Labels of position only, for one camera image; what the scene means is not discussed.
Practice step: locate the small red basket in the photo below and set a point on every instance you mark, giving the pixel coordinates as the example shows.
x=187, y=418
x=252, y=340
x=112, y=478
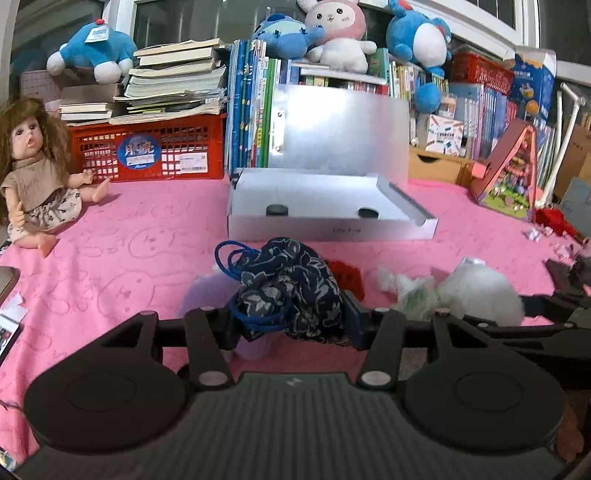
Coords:
x=480, y=71

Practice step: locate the white gridded board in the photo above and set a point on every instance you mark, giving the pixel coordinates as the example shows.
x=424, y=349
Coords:
x=39, y=87

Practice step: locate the pink blanket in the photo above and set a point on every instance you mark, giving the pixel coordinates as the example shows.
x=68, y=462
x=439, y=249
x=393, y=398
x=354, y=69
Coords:
x=138, y=254

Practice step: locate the pile of flat books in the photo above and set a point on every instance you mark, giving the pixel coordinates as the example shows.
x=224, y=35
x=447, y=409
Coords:
x=337, y=78

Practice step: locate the brown cardboard box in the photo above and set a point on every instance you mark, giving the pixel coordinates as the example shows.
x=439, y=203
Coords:
x=579, y=152

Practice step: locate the blue big-eared plush toy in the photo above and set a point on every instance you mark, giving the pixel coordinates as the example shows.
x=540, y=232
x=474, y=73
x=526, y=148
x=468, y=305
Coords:
x=281, y=41

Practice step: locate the stack of worn books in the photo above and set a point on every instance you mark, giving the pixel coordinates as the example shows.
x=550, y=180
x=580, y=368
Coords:
x=171, y=78

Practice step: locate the remote control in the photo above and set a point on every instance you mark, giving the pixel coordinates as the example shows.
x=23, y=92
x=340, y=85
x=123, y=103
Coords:
x=7, y=337

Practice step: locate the wooden drawer box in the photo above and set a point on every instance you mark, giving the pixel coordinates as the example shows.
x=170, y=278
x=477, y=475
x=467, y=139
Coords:
x=434, y=168

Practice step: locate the blue white-bellied plush toy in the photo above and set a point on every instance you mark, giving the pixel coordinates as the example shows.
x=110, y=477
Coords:
x=425, y=41

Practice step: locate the brown-haired baby doll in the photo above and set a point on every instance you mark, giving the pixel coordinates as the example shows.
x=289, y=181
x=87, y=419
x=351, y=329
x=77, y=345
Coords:
x=32, y=184

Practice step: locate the pink triangular toy house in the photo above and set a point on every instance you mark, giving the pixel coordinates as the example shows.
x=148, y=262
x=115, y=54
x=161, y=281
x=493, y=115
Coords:
x=508, y=152

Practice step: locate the pink bunny plush toy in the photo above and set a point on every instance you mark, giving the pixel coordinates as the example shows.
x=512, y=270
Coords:
x=337, y=50

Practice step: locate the small clear plastic pieces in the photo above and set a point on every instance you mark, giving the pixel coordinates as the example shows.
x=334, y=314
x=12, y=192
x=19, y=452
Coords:
x=538, y=232

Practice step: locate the row of blue green books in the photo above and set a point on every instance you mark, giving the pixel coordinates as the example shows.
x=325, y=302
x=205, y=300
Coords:
x=244, y=115

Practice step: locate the white cardboard box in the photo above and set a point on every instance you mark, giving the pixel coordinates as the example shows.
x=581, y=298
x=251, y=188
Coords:
x=323, y=134

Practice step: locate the red fluffy item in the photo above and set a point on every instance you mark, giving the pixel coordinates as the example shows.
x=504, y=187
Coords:
x=554, y=221

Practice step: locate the red plastic basket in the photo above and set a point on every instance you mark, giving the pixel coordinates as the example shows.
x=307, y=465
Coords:
x=92, y=152

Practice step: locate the navy floral cloth bag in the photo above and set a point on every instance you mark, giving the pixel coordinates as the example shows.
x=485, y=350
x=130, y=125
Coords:
x=295, y=286

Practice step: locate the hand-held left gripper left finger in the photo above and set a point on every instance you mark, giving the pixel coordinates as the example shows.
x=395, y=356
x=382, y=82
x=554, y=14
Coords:
x=207, y=332

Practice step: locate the white paper scrap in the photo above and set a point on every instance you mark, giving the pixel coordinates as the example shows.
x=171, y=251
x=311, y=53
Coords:
x=14, y=307

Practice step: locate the blue plush toy with tag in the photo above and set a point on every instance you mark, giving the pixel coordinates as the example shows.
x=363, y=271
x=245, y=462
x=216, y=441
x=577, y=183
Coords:
x=92, y=50

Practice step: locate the white fluffy plush toy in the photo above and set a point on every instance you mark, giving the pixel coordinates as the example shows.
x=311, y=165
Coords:
x=480, y=290

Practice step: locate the dark tablet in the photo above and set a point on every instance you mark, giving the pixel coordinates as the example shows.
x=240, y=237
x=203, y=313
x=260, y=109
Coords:
x=7, y=284

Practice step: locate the row of colourful upright books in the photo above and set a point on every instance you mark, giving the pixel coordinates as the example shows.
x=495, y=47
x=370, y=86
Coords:
x=485, y=110

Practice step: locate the blue carton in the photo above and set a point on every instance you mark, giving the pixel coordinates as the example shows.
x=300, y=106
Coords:
x=531, y=87

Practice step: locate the lavender soft item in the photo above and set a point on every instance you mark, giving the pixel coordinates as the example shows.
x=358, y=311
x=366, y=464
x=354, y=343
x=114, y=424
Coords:
x=207, y=295

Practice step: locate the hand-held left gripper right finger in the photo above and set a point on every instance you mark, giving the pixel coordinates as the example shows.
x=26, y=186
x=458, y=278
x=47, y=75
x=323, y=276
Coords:
x=355, y=323

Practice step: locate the red knitted item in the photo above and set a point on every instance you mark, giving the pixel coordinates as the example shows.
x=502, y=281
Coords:
x=348, y=277

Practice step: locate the white bent pipe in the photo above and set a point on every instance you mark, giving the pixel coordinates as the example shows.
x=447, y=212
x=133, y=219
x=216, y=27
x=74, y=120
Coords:
x=564, y=138

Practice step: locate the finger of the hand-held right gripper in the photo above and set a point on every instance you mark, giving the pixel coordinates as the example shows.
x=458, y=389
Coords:
x=545, y=337
x=565, y=277

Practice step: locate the white colourful small box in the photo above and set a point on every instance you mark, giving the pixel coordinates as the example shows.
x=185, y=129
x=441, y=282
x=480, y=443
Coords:
x=445, y=134

